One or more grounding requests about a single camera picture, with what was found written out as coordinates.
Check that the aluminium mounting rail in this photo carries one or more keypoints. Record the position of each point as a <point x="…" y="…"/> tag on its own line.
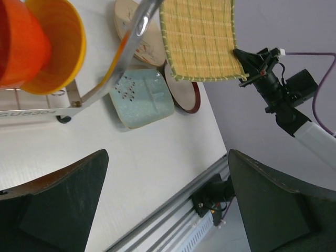
<point x="168" y="223"/>

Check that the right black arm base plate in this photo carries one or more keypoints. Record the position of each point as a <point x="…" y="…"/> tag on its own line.
<point x="214" y="196"/>

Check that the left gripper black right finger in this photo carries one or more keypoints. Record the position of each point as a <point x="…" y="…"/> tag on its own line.
<point x="279" y="211"/>

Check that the beige oval floral plate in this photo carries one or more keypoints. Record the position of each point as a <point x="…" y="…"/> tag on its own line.
<point x="151" y="49"/>

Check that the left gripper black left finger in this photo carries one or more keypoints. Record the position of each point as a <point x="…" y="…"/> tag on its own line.
<point x="54" y="212"/>

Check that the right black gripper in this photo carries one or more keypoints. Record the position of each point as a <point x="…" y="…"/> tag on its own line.
<point x="259" y="66"/>

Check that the cream plate with red rim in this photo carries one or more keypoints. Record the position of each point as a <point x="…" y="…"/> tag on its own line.
<point x="186" y="94"/>

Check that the yellow orange bowl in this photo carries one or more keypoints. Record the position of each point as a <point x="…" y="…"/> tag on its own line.
<point x="64" y="28"/>

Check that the white slotted cable duct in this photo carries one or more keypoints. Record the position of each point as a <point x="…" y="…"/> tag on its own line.
<point x="197" y="234"/>

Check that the yellow woven bamboo mat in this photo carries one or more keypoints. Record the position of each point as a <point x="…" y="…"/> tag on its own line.
<point x="199" y="38"/>

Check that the teal square plate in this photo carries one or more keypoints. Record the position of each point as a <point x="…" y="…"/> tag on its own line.
<point x="141" y="97"/>

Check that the red orange bowl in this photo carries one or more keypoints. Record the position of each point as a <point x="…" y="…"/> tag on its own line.
<point x="25" y="49"/>

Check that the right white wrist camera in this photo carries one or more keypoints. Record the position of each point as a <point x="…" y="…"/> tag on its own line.
<point x="280" y="52"/>

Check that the steel two-tier dish rack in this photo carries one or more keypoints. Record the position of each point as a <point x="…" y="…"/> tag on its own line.
<point x="132" y="38"/>

